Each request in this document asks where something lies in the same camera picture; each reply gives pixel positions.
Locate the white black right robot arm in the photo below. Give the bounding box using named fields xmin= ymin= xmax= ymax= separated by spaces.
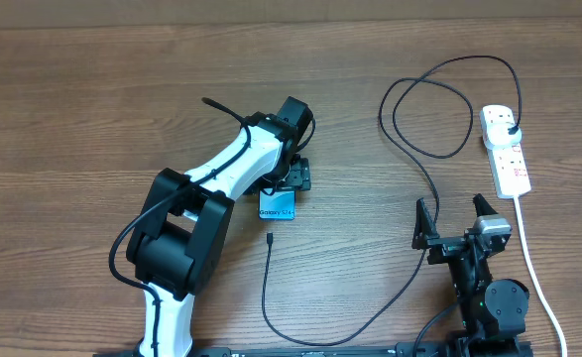
xmin=412 ymin=193 xmax=531 ymax=356

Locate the white charger plug adapter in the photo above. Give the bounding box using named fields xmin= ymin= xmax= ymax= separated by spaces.
xmin=483 ymin=122 xmax=523 ymax=151

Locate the white power strip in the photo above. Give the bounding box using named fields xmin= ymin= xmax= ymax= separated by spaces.
xmin=479 ymin=105 xmax=531 ymax=199

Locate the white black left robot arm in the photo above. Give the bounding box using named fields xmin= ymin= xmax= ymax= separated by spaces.
xmin=110 ymin=97 xmax=315 ymax=356

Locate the black USB charger cable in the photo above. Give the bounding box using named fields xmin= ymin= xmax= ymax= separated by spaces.
xmin=261 ymin=55 xmax=524 ymax=348

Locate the white power strip cord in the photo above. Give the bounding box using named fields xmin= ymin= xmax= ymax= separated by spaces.
xmin=512 ymin=195 xmax=569 ymax=357

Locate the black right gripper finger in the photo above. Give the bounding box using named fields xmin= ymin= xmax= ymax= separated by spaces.
xmin=411 ymin=198 xmax=438 ymax=250
xmin=472 ymin=193 xmax=497 ymax=217

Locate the blue Samsung Galaxy phone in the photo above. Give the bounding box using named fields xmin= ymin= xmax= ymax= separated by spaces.
xmin=259 ymin=189 xmax=295 ymax=220

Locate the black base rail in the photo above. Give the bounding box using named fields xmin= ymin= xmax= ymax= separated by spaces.
xmin=91 ymin=339 xmax=534 ymax=357

